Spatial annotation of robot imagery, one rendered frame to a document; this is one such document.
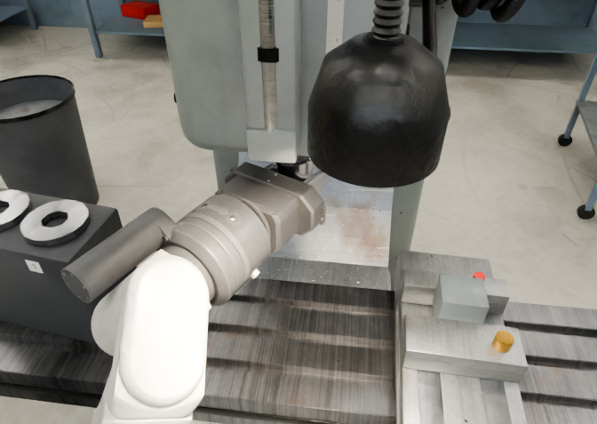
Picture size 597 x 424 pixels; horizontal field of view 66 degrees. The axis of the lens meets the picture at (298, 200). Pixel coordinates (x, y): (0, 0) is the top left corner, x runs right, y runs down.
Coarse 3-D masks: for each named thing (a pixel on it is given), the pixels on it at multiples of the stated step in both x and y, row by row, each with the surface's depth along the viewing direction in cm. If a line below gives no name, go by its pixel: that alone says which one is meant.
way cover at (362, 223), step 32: (320, 192) 95; (352, 192) 94; (384, 192) 94; (352, 224) 94; (384, 224) 94; (288, 256) 95; (320, 256) 94; (352, 256) 94; (384, 256) 93; (384, 288) 90
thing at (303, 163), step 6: (300, 156) 52; (306, 156) 52; (276, 162) 52; (300, 162) 51; (306, 162) 52; (312, 162) 53; (282, 168) 52; (288, 168) 51; (294, 168) 51; (300, 168) 52
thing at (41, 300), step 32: (0, 192) 71; (0, 224) 65; (32, 224) 65; (64, 224) 65; (96, 224) 67; (0, 256) 64; (32, 256) 62; (64, 256) 62; (0, 288) 69; (32, 288) 67; (64, 288) 65; (0, 320) 76; (32, 320) 73; (64, 320) 70
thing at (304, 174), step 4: (312, 164) 53; (276, 168) 52; (308, 168) 52; (312, 168) 53; (280, 172) 52; (284, 172) 52; (288, 172) 52; (292, 172) 52; (296, 172) 52; (300, 172) 52; (304, 172) 52; (308, 172) 53; (312, 172) 54; (288, 176) 52; (292, 176) 52; (296, 176) 52; (300, 176) 52; (304, 176) 52; (308, 176) 53; (300, 180) 53
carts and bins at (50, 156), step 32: (0, 96) 227; (32, 96) 235; (64, 96) 234; (0, 128) 197; (32, 128) 201; (64, 128) 213; (0, 160) 209; (32, 160) 210; (64, 160) 219; (32, 192) 221; (64, 192) 227; (96, 192) 249
